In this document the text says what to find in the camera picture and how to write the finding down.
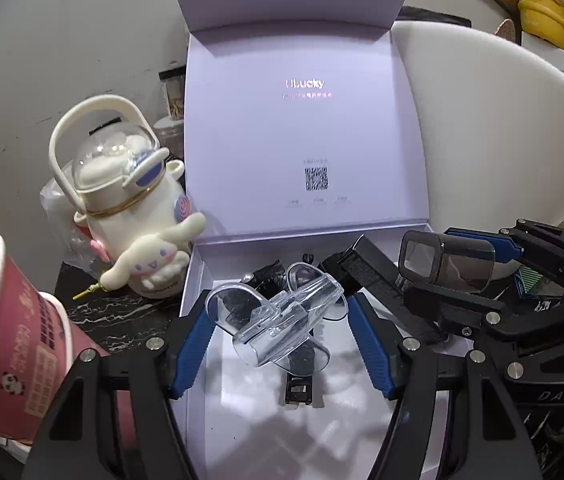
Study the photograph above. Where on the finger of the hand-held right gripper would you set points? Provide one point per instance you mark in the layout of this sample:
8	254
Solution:
451	306
506	250

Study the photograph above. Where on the tinted clear plastic case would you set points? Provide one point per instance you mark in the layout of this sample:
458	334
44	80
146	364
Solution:
456	262

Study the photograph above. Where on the printed pink paper cup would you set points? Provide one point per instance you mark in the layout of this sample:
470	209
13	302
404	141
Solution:
12	350

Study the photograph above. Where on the black rectangular hair clip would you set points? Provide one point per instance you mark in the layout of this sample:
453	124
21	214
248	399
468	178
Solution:
298	390

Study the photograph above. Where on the black pouch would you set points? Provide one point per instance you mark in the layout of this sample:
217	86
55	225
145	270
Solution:
436	15

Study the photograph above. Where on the clear plastic bag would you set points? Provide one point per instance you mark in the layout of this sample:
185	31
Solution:
59	210

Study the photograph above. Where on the white cartoon water bottle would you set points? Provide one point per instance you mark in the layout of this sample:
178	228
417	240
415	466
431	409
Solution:
127	210

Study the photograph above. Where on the lavender gift box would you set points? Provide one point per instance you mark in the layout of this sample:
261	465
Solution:
302	135

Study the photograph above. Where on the black lid jar tan contents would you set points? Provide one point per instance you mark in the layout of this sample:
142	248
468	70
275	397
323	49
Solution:
173	95

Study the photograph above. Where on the woven round fan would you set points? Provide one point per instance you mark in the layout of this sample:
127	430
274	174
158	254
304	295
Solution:
506	30

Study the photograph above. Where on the white cabinet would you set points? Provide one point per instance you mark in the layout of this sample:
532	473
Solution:
546	50

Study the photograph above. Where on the black hair claw clip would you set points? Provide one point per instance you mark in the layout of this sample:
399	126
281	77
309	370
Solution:
267	275

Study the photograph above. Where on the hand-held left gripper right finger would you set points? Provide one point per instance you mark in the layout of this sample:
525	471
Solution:
374	350

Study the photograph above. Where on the white foam sheet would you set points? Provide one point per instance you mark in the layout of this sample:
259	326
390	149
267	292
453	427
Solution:
486	135

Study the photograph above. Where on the clear white lid jar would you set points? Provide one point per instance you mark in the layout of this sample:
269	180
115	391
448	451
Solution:
169	135

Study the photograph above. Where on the green white medicine box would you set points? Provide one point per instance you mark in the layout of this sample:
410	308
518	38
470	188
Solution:
531	280

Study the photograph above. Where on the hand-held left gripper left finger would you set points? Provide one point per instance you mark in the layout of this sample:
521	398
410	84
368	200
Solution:
192	355

